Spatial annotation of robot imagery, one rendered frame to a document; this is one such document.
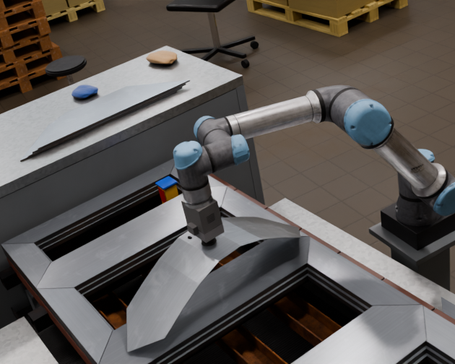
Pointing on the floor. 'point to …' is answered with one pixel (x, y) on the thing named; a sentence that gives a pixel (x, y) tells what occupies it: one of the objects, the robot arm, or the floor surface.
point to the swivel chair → (211, 27)
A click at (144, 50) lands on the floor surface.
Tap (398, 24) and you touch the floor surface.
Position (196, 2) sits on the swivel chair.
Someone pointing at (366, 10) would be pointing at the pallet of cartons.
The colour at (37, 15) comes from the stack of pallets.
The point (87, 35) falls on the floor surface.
